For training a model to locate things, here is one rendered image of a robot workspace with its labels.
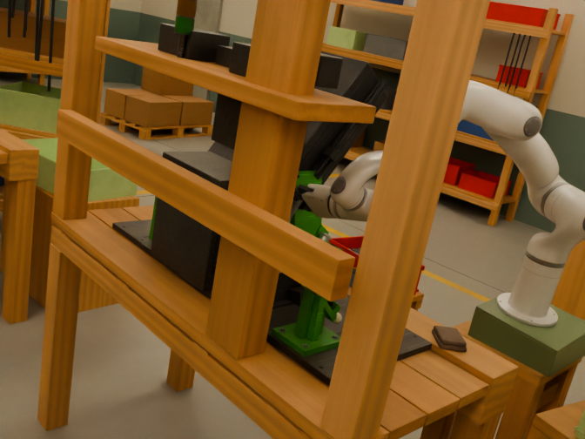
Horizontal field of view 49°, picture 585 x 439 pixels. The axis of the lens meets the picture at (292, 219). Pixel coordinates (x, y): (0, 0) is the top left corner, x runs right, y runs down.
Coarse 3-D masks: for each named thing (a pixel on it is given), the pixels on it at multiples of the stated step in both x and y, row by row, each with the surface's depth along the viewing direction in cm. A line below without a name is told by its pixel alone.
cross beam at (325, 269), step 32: (64, 128) 209; (96, 128) 195; (128, 160) 181; (160, 160) 173; (160, 192) 170; (192, 192) 159; (224, 192) 155; (224, 224) 151; (256, 224) 142; (288, 224) 141; (256, 256) 143; (288, 256) 136; (320, 256) 129; (352, 256) 129; (320, 288) 129
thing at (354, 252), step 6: (330, 240) 249; (336, 240) 252; (342, 240) 254; (348, 240) 256; (354, 240) 258; (360, 240) 260; (342, 246) 244; (348, 246) 257; (354, 246) 259; (360, 246) 261; (348, 252) 241; (354, 252) 252; (354, 264) 239; (420, 270) 239; (414, 294) 243
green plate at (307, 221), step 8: (304, 176) 193; (312, 176) 195; (296, 184) 191; (304, 184) 193; (320, 184) 198; (296, 216) 192; (304, 216) 194; (312, 216) 197; (296, 224) 192; (304, 224) 195; (312, 224) 197; (320, 224) 200; (312, 232) 197
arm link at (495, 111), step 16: (480, 96) 163; (496, 96) 163; (512, 96) 163; (464, 112) 163; (480, 112) 164; (496, 112) 163; (512, 112) 162; (528, 112) 161; (496, 128) 164; (512, 128) 163; (528, 128) 162
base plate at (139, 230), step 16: (112, 224) 229; (128, 224) 230; (144, 224) 233; (144, 240) 218; (288, 304) 191; (272, 320) 180; (288, 320) 181; (272, 336) 171; (416, 336) 186; (288, 352) 166; (320, 352) 167; (336, 352) 169; (400, 352) 175; (416, 352) 180; (320, 368) 159
